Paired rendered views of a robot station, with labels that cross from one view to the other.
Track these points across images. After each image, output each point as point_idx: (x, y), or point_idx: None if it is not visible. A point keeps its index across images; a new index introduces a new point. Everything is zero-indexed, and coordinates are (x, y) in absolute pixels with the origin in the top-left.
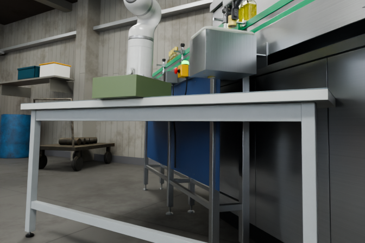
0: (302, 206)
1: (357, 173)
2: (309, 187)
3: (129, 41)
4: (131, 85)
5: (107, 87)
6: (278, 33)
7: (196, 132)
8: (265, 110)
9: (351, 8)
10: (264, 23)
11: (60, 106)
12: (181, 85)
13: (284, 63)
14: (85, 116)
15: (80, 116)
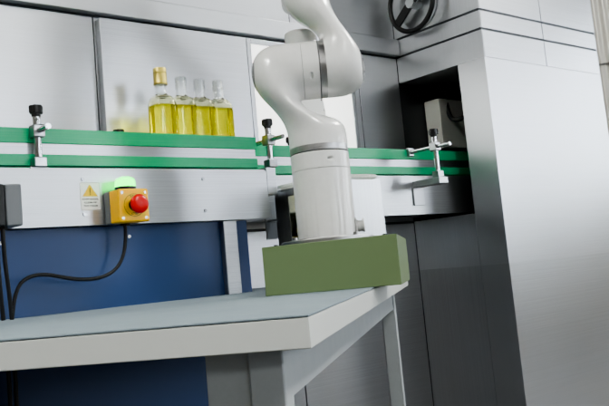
0: (404, 402)
1: (334, 368)
2: (402, 380)
3: (345, 154)
4: (407, 260)
5: (402, 260)
6: None
7: (149, 372)
8: (388, 298)
9: (405, 202)
10: (290, 167)
11: (355, 311)
12: (11, 236)
13: None
14: (342, 339)
15: (338, 343)
